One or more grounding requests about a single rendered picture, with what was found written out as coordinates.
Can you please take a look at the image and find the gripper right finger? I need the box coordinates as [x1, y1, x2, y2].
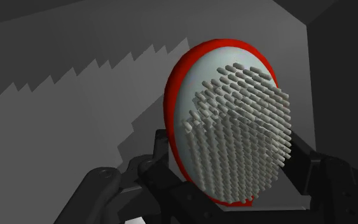
[282, 130, 358, 224]

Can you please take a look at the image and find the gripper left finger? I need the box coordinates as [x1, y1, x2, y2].
[53, 129, 220, 224]

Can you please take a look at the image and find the red hairbrush with grey bristles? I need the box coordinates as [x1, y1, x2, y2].
[163, 38, 293, 207]

